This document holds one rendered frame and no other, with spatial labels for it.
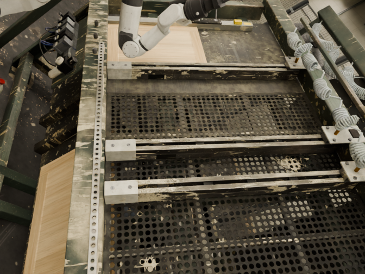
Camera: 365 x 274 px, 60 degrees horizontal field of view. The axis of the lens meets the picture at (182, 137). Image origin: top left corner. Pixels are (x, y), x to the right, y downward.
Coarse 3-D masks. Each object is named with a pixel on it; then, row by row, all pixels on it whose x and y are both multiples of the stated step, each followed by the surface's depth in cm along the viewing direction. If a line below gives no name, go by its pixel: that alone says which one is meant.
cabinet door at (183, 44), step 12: (108, 24) 196; (108, 36) 188; (168, 36) 197; (180, 36) 198; (192, 36) 199; (108, 48) 181; (120, 48) 183; (156, 48) 187; (168, 48) 189; (180, 48) 190; (192, 48) 192; (108, 60) 175; (120, 60) 176; (132, 60) 178; (144, 60) 179; (156, 60) 180; (168, 60) 182; (180, 60) 183; (192, 60) 184; (204, 60) 185
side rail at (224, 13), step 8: (112, 0) 211; (120, 0) 211; (144, 0) 214; (152, 0) 215; (160, 0) 217; (168, 0) 218; (112, 8) 215; (120, 8) 216; (144, 8) 218; (152, 8) 219; (160, 8) 220; (224, 8) 226; (232, 8) 227; (240, 8) 228; (248, 8) 228; (256, 8) 229; (208, 16) 229; (224, 16) 231; (232, 16) 232; (240, 16) 233; (248, 16) 234; (256, 16) 235
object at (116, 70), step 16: (304, 48) 170; (112, 64) 165; (128, 64) 167; (144, 64) 168; (160, 64) 170; (176, 64) 171; (192, 64) 173; (208, 64) 175; (224, 64) 177; (240, 64) 178; (256, 64) 180; (272, 64) 182; (288, 64) 178
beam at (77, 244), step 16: (96, 0) 207; (96, 16) 195; (96, 32) 185; (96, 64) 167; (96, 80) 159; (80, 96) 151; (80, 112) 145; (80, 128) 139; (80, 144) 133; (96, 144) 134; (80, 160) 128; (80, 176) 124; (80, 192) 120; (80, 208) 116; (80, 224) 112; (80, 240) 108; (80, 256) 105; (64, 272) 101; (80, 272) 102
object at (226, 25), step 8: (112, 16) 199; (144, 24) 201; (152, 24) 202; (176, 24) 204; (192, 24) 206; (200, 24) 206; (208, 24) 207; (216, 24) 208; (224, 24) 209; (232, 24) 210; (240, 24) 211
